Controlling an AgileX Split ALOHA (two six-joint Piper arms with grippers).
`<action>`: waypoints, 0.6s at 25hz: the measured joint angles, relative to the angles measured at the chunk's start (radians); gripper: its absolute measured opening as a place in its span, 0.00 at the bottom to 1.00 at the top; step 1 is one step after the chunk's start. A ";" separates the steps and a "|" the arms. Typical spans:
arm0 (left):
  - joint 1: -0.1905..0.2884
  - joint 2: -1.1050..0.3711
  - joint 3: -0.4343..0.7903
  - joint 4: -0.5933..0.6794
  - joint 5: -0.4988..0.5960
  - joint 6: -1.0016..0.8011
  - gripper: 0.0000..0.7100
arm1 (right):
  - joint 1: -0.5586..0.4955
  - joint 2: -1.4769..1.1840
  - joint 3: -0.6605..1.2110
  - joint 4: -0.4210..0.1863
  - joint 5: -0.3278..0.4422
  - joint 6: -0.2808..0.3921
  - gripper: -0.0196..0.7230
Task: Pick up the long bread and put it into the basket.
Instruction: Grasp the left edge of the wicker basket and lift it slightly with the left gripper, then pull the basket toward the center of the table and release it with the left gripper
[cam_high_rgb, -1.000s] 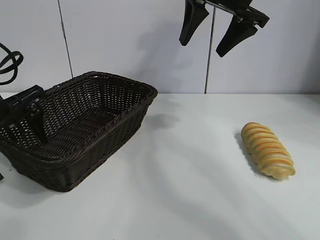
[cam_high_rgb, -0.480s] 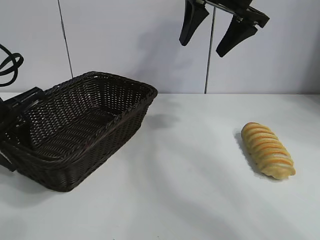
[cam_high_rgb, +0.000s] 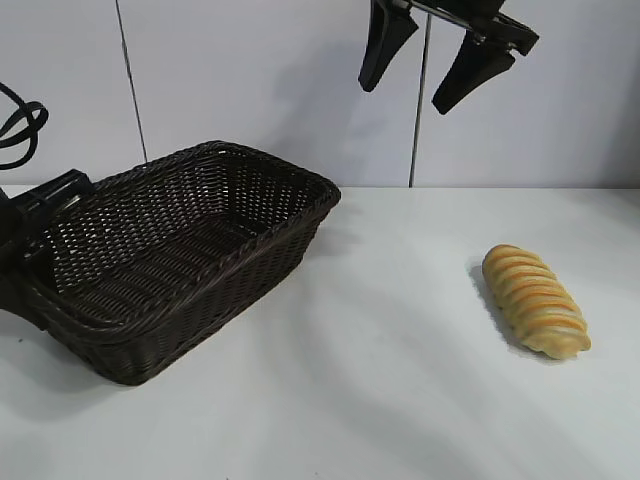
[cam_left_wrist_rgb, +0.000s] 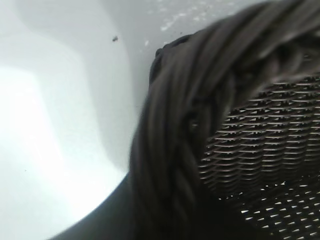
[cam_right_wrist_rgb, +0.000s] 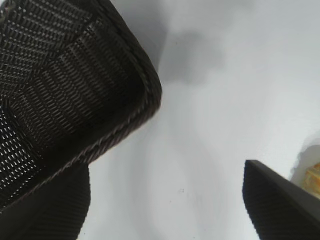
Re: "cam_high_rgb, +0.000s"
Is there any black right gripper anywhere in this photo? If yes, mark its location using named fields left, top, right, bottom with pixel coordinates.
left=358, top=0, right=540, bottom=117

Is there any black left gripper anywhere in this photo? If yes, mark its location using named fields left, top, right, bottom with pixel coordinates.
left=0, top=168, right=96, bottom=316

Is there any dark brown wicker basket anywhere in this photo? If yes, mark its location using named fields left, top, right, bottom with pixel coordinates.
left=19, top=140, right=343, bottom=387

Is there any long striped bread loaf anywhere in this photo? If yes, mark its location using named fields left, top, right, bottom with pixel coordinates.
left=481, top=243, right=593, bottom=360

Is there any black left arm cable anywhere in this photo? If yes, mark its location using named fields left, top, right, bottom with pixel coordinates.
left=0, top=82, right=50, bottom=169

